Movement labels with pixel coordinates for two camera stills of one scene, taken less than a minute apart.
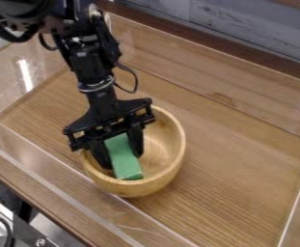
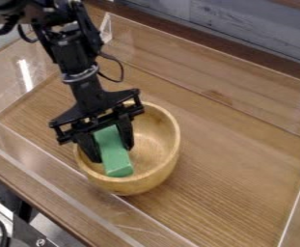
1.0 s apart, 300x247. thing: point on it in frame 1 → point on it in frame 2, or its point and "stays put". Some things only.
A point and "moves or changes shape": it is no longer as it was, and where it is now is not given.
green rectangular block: [124, 157] moves or changes shape
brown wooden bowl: [164, 147] stays put
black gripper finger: [136, 139] → [124, 123]
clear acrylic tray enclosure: [243, 101] stays put
